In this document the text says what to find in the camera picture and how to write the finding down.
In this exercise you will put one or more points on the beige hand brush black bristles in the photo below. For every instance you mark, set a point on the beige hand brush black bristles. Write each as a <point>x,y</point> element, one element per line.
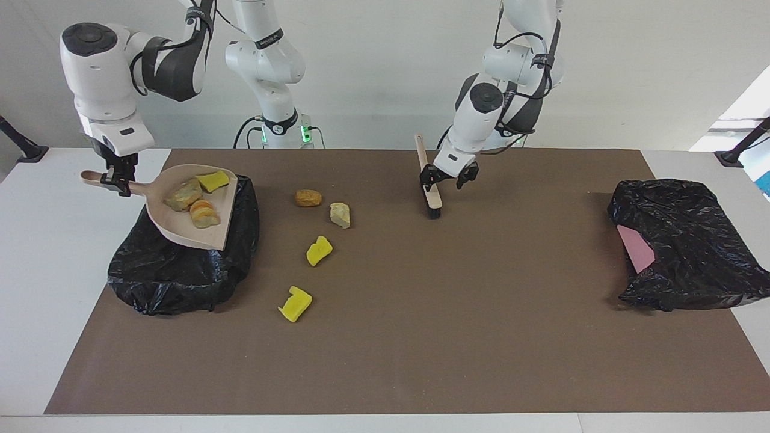
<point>433,201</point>

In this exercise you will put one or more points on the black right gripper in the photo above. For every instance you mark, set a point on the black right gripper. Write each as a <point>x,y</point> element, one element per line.
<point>120,165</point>

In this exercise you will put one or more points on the black trash bag bin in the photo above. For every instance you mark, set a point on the black trash bag bin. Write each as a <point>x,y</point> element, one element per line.
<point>180,276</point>

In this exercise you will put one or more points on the pink sheet in bag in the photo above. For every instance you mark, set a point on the pink sheet in bag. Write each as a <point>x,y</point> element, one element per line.
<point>636,249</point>

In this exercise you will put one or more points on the beige sponge chunk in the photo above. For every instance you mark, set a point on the beige sponge chunk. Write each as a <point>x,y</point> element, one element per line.
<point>182,195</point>

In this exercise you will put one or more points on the black trash bag over pink bin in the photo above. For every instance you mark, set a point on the black trash bag over pink bin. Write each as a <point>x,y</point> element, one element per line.
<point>692,240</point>

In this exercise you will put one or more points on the black clamp stand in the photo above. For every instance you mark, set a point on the black clamp stand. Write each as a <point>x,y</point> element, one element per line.
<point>27,150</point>
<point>734,155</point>

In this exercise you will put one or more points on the brown table mat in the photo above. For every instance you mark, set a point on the brown table mat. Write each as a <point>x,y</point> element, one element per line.
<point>541,361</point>

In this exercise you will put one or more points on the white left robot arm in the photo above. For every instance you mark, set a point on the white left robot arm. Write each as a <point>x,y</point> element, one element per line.
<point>475,120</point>

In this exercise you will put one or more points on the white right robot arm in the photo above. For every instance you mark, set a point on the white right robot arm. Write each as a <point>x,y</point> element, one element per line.
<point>96,78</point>

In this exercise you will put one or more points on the blue object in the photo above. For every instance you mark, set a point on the blue object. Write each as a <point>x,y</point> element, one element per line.
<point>766,183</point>

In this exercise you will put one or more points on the beige plastic dustpan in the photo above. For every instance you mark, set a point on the beige plastic dustpan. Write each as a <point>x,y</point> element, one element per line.
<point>180,231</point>

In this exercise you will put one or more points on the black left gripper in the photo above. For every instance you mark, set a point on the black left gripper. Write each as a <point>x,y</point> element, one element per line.
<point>451,178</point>

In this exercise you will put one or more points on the yellow sponge piece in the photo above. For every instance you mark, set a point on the yellow sponge piece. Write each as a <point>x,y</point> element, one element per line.
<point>213,181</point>
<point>295,305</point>
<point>319,251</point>

